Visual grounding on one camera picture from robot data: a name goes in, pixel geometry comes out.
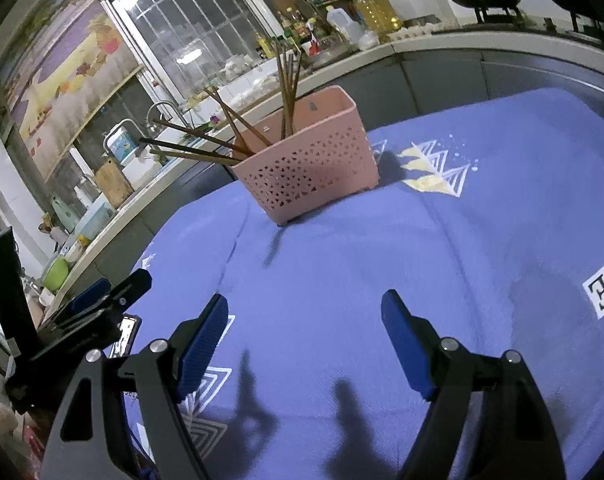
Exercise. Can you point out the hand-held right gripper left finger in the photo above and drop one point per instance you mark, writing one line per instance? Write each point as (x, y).
(202, 345)

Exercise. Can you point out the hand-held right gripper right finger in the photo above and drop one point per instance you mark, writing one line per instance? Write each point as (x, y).
(406, 345)

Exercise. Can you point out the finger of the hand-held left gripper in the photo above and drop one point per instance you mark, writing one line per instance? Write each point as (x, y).
(89, 296)
(134, 285)

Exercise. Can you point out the pink perforated plastic basket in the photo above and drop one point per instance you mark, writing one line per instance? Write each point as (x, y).
(307, 175)

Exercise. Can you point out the bundle of wooden chopsticks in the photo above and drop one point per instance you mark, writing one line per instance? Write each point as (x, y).
(288, 110)

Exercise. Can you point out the green bowl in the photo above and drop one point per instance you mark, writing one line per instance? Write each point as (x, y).
(57, 275)

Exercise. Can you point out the black smartphone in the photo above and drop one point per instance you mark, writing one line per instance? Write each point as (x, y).
(128, 332)

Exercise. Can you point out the light blue plastic tub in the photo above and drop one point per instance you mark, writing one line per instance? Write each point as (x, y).
(94, 220)

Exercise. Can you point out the pale green bottle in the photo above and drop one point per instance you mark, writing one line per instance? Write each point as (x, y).
(64, 217)

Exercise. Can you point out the blue printed tablecloth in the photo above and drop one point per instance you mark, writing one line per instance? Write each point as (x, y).
(357, 260)

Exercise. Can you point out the white bottle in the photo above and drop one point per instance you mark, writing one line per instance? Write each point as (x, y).
(82, 197)

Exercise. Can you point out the wooden cutting board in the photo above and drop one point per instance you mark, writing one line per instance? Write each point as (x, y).
(113, 185)

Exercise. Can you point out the white blue water filter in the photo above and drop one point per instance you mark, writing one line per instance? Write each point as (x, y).
(122, 147)

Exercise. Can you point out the chrome faucet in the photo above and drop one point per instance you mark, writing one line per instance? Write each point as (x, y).
(117, 124)
(169, 103)

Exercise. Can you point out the barred window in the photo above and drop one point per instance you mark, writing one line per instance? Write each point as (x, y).
(192, 25)

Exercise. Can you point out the metal bowl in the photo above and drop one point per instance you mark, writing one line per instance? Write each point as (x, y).
(332, 55)

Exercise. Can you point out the row of condiment bottles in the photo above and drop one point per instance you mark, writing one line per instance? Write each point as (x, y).
(297, 25)

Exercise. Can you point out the clear plastic bag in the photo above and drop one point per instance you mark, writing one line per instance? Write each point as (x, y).
(367, 40)

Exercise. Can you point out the egg tray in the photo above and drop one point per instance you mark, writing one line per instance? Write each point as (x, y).
(414, 31)

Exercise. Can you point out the white plastic jug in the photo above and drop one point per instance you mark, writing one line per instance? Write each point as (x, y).
(344, 25)

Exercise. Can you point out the large cooking oil bottle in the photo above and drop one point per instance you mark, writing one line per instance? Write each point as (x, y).
(376, 12)

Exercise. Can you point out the gas stove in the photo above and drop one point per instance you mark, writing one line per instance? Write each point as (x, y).
(496, 15)

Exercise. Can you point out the fruit print wall poster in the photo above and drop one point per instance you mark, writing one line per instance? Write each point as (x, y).
(67, 75)

